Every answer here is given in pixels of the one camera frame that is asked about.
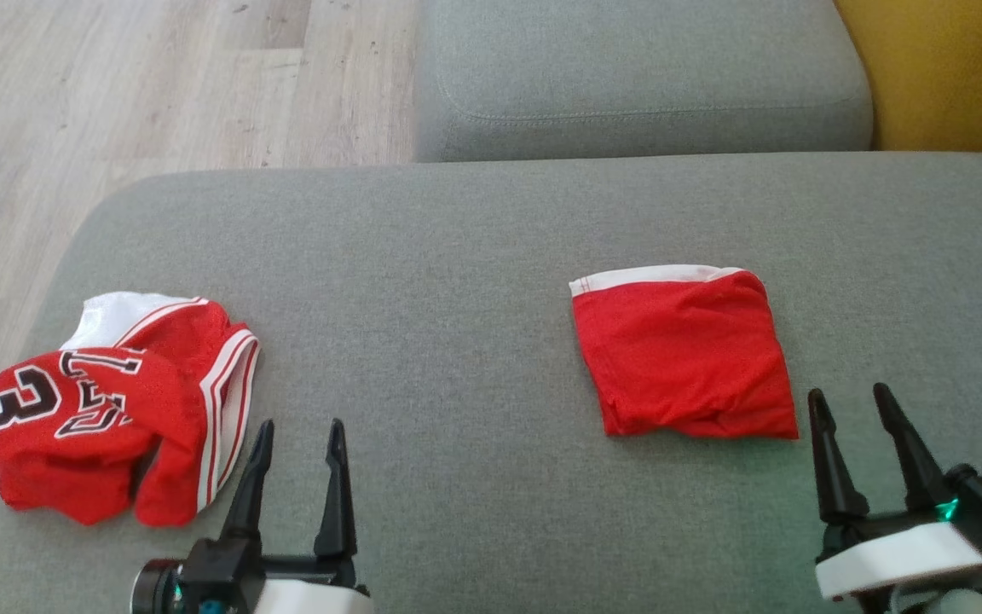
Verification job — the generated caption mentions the large grey sofa seat cushion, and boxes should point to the large grey sofa seat cushion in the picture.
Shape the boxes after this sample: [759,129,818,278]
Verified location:
[0,152,982,614]

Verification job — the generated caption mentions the large yellow sofa back cushion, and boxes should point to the large yellow sofa back cushion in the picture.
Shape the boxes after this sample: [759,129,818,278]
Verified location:
[832,0,982,159]

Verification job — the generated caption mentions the red basketball jersey number 23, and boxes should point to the red basketball jersey number 23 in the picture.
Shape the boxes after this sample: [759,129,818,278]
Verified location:
[0,292,262,528]

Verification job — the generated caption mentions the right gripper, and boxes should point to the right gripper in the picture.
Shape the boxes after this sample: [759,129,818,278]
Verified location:
[806,382,982,614]

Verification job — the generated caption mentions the red shorts with white trim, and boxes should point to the red shorts with white trim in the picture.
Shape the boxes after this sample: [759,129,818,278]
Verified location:
[569,264,800,441]

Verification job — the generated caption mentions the small grey sofa seat cushion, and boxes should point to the small grey sofa seat cushion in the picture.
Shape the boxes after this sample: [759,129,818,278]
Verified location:
[414,0,875,164]

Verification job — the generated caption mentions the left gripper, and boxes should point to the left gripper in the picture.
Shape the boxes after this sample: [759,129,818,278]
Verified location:
[130,418,376,614]

